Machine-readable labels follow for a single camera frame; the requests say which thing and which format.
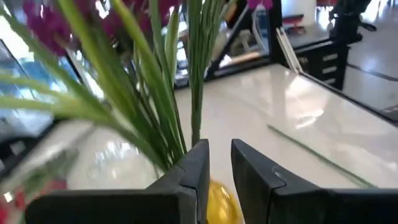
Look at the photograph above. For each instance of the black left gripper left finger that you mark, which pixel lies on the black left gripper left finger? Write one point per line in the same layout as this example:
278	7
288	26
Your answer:
124	208

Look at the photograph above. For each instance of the clear glass vase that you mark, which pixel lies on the clear glass vase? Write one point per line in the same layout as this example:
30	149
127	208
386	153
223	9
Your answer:
31	186

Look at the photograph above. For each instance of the black stand equipment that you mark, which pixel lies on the black stand equipment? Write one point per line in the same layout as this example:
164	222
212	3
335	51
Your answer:
348	21

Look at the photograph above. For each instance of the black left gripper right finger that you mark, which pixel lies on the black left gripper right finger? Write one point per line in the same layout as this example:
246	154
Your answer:
295	208

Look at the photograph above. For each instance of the dark red artificial tulip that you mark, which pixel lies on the dark red artificial tulip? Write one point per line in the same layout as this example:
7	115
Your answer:
323	157

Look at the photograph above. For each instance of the white tabletop board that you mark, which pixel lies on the white tabletop board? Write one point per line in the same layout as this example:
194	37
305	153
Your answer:
264	102

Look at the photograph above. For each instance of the black drawer cabinet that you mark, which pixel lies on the black drawer cabinet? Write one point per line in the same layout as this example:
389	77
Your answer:
320	62

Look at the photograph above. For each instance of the white metal rail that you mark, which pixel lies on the white metal rail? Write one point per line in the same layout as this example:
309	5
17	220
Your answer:
289	51

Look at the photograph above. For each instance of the yellow glass vase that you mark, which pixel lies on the yellow glass vase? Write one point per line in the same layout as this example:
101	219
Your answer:
220	205

